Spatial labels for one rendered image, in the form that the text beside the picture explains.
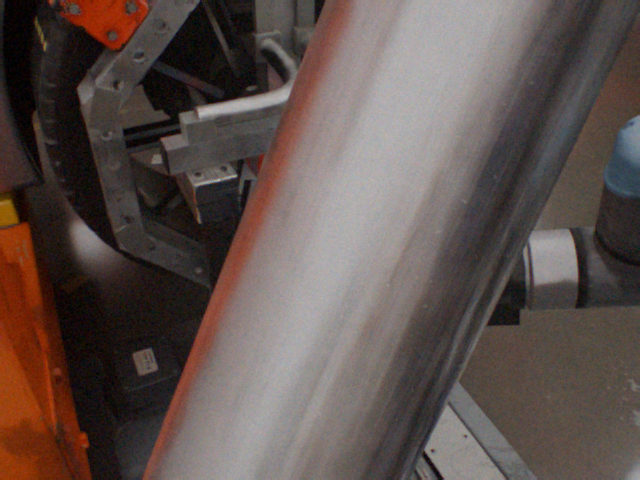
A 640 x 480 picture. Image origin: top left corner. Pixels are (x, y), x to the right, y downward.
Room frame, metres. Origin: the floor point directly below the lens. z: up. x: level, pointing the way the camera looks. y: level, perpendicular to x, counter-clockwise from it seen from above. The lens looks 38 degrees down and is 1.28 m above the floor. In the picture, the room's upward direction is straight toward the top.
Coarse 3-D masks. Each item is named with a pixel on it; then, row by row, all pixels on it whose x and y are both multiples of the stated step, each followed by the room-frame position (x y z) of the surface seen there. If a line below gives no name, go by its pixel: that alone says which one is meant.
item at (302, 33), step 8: (296, 0) 0.82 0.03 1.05; (304, 0) 0.82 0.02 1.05; (312, 0) 0.82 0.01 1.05; (296, 8) 0.82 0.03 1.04; (304, 8) 0.82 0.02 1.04; (312, 8) 0.82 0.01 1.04; (296, 16) 0.82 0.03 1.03; (304, 16) 0.82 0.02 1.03; (312, 16) 0.82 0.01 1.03; (296, 24) 0.82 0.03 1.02; (304, 24) 0.82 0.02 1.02; (312, 24) 0.82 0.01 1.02; (296, 32) 0.81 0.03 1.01; (304, 32) 0.81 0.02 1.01; (312, 32) 0.81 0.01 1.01; (296, 40) 0.81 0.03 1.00; (304, 40) 0.80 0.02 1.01; (296, 48) 0.81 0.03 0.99; (304, 48) 0.80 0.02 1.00
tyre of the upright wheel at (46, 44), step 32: (32, 32) 0.93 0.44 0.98; (64, 32) 0.78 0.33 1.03; (32, 64) 0.89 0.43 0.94; (64, 64) 0.77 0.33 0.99; (64, 96) 0.77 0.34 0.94; (64, 128) 0.76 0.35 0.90; (64, 160) 0.76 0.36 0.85; (64, 192) 0.76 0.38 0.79; (96, 192) 0.77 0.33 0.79; (96, 224) 0.76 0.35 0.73; (128, 256) 0.78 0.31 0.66
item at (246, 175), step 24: (216, 0) 0.88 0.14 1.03; (216, 24) 0.88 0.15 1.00; (240, 48) 0.89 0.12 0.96; (168, 72) 0.85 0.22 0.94; (192, 72) 0.87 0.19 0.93; (240, 72) 0.89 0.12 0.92; (216, 96) 0.88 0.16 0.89; (168, 120) 0.86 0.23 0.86; (144, 144) 0.83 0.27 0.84; (144, 168) 1.00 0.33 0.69; (240, 168) 0.89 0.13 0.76; (144, 192) 0.86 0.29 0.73; (168, 192) 0.85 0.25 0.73; (240, 192) 0.89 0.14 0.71; (168, 216) 0.85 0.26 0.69; (192, 216) 0.90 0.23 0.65; (240, 216) 0.89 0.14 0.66
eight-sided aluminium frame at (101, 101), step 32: (160, 0) 0.75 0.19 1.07; (192, 0) 0.76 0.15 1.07; (160, 32) 0.75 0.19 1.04; (96, 64) 0.76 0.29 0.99; (128, 64) 0.72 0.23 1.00; (96, 96) 0.70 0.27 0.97; (128, 96) 0.72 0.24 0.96; (96, 128) 0.70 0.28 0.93; (96, 160) 0.71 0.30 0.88; (128, 160) 0.71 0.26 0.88; (128, 192) 0.71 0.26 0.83; (128, 224) 0.71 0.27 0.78; (160, 224) 0.78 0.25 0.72; (160, 256) 0.72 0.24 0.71; (192, 256) 0.74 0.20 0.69
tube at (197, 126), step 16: (256, 0) 0.79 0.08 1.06; (272, 0) 0.80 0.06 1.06; (256, 16) 0.79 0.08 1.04; (272, 16) 0.80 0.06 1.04; (256, 32) 0.79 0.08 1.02; (272, 32) 0.80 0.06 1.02; (256, 48) 0.78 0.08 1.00; (272, 48) 0.76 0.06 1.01; (272, 64) 0.73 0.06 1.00; (288, 64) 0.70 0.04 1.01; (288, 80) 0.66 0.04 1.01; (256, 96) 0.61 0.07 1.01; (272, 96) 0.61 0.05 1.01; (192, 112) 0.59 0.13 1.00; (208, 112) 0.58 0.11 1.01; (224, 112) 0.58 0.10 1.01; (240, 112) 0.59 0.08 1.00; (256, 112) 0.59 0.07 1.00; (272, 112) 0.60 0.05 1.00; (192, 128) 0.56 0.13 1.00; (208, 128) 0.57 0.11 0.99
